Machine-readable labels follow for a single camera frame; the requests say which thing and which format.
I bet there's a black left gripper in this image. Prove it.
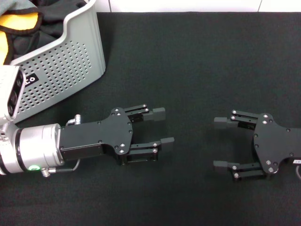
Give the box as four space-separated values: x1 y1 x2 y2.
59 103 175 166

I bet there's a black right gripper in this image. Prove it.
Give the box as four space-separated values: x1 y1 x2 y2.
213 110 301 181

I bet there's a yellow grey towel black trim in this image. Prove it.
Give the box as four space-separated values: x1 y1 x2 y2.
0 0 45 36

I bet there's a black tablecloth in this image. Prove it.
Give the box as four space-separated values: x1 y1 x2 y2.
0 11 301 226

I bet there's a grey perforated storage box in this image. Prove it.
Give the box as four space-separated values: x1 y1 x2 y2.
9 0 106 124

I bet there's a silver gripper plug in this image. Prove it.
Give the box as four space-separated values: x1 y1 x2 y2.
65 114 82 126

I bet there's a dark grey crumpled cloth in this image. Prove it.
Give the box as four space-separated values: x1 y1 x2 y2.
11 0 92 59

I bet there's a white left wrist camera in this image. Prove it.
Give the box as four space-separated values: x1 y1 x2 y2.
0 65 27 123

